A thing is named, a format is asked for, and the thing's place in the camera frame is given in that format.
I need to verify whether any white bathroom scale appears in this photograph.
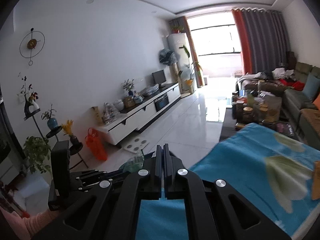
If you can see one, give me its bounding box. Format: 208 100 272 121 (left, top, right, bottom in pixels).
124 137 149 154

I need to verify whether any cluttered coffee table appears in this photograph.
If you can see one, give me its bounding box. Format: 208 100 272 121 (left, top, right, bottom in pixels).
232 80 285 131

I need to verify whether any tall plant yellow pot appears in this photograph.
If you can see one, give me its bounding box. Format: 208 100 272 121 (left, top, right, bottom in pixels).
178 44 203 94

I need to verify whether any white standing air conditioner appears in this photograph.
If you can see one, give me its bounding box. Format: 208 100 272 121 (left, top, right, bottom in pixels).
167 33 192 95

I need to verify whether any green leafy floor plant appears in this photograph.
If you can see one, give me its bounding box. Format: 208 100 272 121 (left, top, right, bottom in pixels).
23 136 52 174

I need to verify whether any blue floral tablecloth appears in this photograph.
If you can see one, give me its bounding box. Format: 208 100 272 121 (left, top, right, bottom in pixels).
136 124 319 239

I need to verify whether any orange grey curtain right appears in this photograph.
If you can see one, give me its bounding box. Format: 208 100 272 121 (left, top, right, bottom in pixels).
231 8 291 74

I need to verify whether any covered standing fan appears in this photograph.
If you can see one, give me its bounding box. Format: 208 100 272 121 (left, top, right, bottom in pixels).
159 49 179 83

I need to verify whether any yellow flower in vase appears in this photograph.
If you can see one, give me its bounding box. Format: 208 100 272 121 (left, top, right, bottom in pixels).
61 120 79 145

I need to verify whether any brown curtain left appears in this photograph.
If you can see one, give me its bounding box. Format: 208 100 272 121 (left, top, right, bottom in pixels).
169 16 204 88

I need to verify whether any green sectional sofa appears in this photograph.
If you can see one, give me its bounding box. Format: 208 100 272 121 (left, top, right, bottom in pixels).
243 61 320 151

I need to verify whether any orange plastic bag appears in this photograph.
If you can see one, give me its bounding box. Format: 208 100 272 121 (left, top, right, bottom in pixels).
85 128 107 161

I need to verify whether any black computer monitor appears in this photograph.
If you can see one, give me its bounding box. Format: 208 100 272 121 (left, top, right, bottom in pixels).
152 70 167 88

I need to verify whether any round metal wall clock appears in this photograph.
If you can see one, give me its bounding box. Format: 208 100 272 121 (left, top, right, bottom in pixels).
19 28 46 66

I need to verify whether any white black TV cabinet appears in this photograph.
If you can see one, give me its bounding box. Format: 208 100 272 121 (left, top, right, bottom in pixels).
96 83 181 146

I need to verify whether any blue vase potted plant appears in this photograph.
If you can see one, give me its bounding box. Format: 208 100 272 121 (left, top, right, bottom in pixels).
41 105 58 130

